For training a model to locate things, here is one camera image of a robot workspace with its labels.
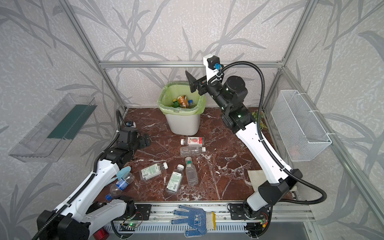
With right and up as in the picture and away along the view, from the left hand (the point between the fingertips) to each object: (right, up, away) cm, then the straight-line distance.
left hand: (143, 132), depth 81 cm
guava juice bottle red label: (+27, -7, +16) cm, 32 cm away
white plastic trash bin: (+21, +4, +16) cm, 26 cm away
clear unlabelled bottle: (+25, -12, +10) cm, 30 cm away
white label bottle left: (+4, -22, +4) cm, 23 cm away
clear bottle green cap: (+26, -24, +4) cm, 36 cm away
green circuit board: (-4, -46, -9) cm, 47 cm away
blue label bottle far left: (-11, -27, -3) cm, 29 cm away
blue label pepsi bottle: (+25, +18, +21) cm, 37 cm away
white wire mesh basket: (+74, 0, -19) cm, 77 cm away
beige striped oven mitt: (+64, -26, +4) cm, 70 cm away
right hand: (+32, +29, -25) cm, 50 cm away
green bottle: (+14, +18, +21) cm, 31 cm away
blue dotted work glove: (+30, -41, -9) cm, 52 cm away
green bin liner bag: (+13, +26, +14) cm, 32 cm away
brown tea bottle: (+20, +19, +16) cm, 32 cm away
